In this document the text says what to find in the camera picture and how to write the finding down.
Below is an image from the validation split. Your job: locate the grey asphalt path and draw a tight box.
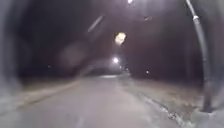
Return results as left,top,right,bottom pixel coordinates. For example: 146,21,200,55
0,75,183,128

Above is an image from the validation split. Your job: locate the pale dry grass verge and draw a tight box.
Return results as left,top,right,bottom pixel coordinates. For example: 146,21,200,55
118,75,224,128
0,78,81,116

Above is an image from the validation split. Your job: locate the grey lamp pole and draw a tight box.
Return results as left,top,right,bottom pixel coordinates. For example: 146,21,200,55
185,0,214,113

